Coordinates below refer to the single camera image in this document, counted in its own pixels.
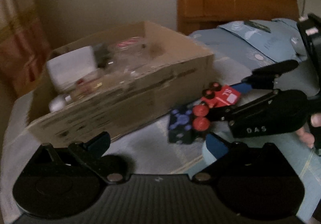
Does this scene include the light blue pillow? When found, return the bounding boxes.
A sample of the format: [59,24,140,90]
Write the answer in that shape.
[189,18,307,70]

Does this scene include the cardboard box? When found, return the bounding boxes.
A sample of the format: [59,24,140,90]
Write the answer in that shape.
[27,21,214,148]

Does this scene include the person's right hand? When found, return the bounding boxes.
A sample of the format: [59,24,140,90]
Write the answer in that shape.
[296,113,320,149]

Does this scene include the white plastic bottle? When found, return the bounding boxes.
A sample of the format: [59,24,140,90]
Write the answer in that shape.
[46,46,97,92]

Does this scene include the red toy train car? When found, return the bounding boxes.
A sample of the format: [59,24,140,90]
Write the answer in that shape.
[201,82,241,109]

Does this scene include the light blue egg-shaped case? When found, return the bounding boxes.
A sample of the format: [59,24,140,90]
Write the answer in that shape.
[202,142,217,166]

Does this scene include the patterned curtain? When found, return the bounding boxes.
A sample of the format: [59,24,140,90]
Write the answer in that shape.
[1,0,51,96]

